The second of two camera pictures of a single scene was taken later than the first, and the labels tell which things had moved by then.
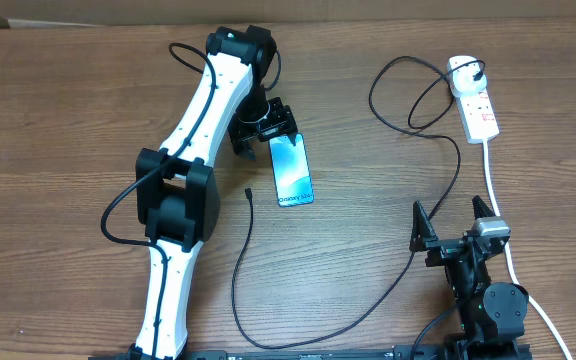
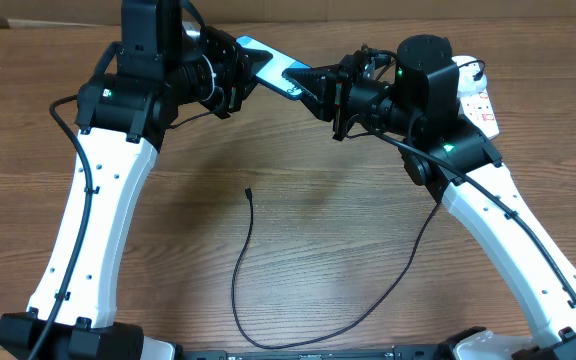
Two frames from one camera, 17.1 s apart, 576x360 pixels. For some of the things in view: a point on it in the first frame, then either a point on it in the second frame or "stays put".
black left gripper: (282, 121) → (242, 64)
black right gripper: (442, 249) → (328, 100)
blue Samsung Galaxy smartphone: (291, 171) → (271, 74)
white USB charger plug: (462, 80) stays put
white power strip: (478, 117) stays put
